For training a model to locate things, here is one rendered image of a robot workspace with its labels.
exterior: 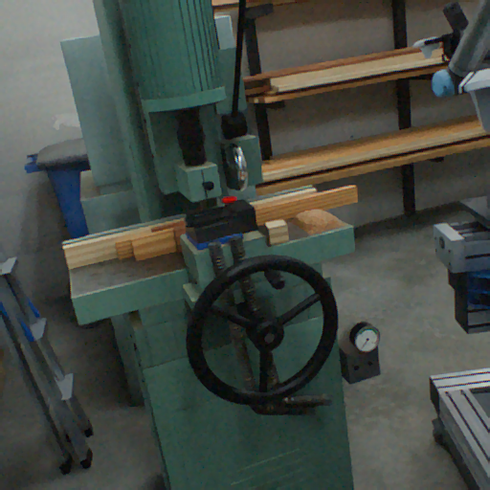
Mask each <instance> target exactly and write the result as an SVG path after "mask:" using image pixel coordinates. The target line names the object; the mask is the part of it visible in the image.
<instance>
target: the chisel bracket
mask: <svg viewBox="0 0 490 490"><path fill-rule="evenodd" d="M173 165H174V170H175V175H176V182H177V187H178V190H179V191H180V192H181V193H183V194H184V195H185V196H186V197H187V198H188V199H189V200H190V202H191V203H194V202H198V203H206V202H207V199H209V198H213V197H217V196H220V195H221V189H220V188H221V187H220V184H219V177H218V170H217V166H216V165H214V164H213V163H211V162H209V161H207V162H206V163H204V164H199V165H194V166H185V163H184V161H183V162H177V163H174V164H173ZM209 181H211V182H213V183H214V189H213V190H207V189H206V187H204V186H202V183H204V182H206V183H207V182H209Z"/></svg>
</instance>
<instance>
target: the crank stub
mask: <svg viewBox="0 0 490 490"><path fill-rule="evenodd" d="M264 277H266V278H267V279H268V281H269V282H270V285H271V286H272V287H273V288H274V289H276V290H281V289H282V288H283V287H284V286H285V278H284V277H283V276H282V275H281V274H279V273H277V272H275V271H273V270H271V269H269V270H266V272H264Z"/></svg>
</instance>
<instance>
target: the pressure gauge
mask: <svg viewBox="0 0 490 490"><path fill-rule="evenodd" d="M367 338H369V340H366V339H367ZM349 339H350V341H351V342H352V344H353V345H354V346H355V347H356V348H357V349H358V350H359V351H360V354H361V355H365V354H366V352H370V351H372V350H373V349H374V348H376V347H377V346H378V343H379V341H380V332H379V330H378V329H377V328H376V327H374V326H373V325H371V324H370V323H369V322H358V323H357V324H356V325H355V326H354V327H353V328H352V329H351V331H350V335H349ZM366 341H367V342H366ZM365 343H366V344H365ZM362 347H363V348H362Z"/></svg>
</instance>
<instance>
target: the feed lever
mask: <svg viewBox="0 0 490 490"><path fill-rule="evenodd" d="M246 2H247V0H239V3H238V18H237V35H236V51H235V66H234V96H233V113H231V114H225V115H222V116H221V129H222V133H223V135H225V137H226V138H227V139H228V141H230V140H231V139H232V138H236V137H241V136H246V134H247V132H248V125H247V121H246V117H245V115H243V113H241V112H237V110H238V97H239V84H240V70H241V57H242V42H243V30H245V16H246Z"/></svg>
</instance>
